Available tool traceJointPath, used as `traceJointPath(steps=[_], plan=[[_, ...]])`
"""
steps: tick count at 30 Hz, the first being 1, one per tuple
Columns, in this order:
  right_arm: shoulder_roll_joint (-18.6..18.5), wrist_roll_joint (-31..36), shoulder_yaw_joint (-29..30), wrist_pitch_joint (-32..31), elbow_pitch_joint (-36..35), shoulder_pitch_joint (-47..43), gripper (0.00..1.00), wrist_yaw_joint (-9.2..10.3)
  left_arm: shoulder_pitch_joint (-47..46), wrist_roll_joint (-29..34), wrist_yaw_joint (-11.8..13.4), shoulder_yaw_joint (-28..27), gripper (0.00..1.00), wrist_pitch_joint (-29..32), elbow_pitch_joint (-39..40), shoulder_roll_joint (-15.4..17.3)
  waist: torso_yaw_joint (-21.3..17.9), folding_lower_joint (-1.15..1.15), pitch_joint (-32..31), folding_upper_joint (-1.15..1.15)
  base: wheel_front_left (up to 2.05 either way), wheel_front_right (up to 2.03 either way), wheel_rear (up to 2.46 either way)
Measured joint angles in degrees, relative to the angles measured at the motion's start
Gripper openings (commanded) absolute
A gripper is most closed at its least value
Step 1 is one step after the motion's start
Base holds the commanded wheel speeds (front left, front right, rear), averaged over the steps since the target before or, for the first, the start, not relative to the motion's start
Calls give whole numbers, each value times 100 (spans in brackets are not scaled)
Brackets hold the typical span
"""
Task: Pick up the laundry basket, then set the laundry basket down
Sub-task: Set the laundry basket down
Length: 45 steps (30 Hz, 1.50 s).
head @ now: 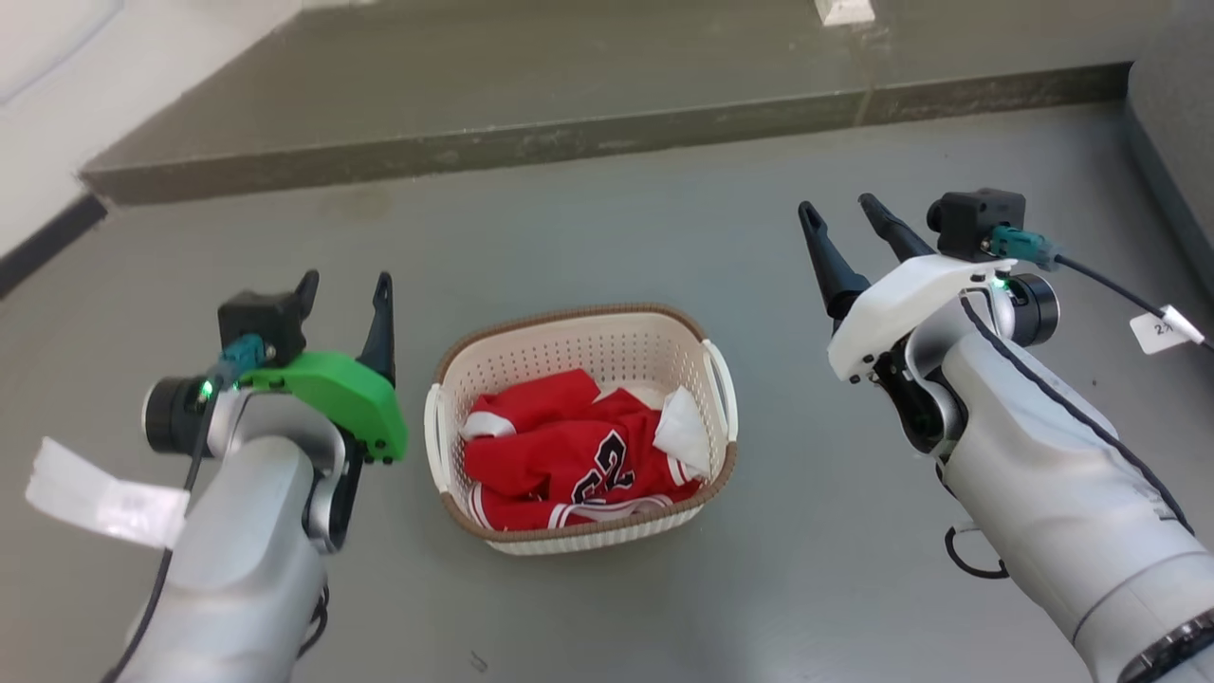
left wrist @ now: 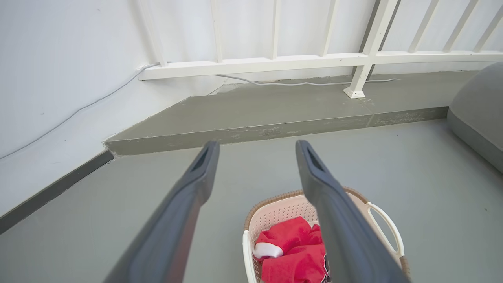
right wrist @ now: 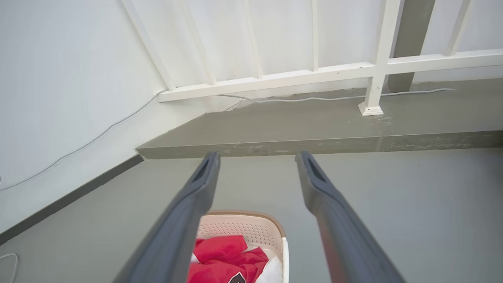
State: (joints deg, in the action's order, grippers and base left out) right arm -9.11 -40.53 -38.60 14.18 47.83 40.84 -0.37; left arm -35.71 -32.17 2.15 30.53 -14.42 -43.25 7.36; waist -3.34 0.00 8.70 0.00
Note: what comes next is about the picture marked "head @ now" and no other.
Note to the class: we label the white cloth garment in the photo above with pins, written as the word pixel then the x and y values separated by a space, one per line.
pixel 683 432

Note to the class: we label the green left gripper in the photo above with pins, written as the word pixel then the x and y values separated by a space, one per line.
pixel 346 394

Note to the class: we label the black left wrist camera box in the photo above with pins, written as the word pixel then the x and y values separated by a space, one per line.
pixel 261 318

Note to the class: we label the teal right camera connector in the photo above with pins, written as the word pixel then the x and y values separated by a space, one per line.
pixel 1024 247

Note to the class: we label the black wall baseboard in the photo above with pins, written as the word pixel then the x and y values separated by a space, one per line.
pixel 47 247

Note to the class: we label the teal left camera connector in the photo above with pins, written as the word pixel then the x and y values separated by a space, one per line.
pixel 237 359

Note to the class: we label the raised grey concrete step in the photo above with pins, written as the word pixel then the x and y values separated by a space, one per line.
pixel 522 85

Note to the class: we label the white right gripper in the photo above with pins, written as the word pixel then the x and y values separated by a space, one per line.
pixel 901 304

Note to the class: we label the grey fabric sofa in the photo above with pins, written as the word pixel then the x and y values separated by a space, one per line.
pixel 1176 114

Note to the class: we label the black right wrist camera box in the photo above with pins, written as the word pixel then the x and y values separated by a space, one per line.
pixel 977 223

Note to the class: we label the cream perforated plastic laundry basket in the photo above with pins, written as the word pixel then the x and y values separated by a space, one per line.
pixel 569 356

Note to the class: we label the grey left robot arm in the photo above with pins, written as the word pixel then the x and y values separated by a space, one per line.
pixel 237 569

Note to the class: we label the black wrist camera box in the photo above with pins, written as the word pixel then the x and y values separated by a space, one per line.
pixel 261 318
pixel 977 223

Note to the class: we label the teal camera connector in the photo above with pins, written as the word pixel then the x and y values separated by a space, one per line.
pixel 237 359
pixel 1024 247

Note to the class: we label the white wooden railing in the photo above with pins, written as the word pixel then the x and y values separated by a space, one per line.
pixel 844 9

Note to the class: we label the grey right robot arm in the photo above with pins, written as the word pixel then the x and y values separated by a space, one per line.
pixel 1053 474

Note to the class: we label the red basketball jersey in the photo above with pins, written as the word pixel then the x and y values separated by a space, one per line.
pixel 550 455

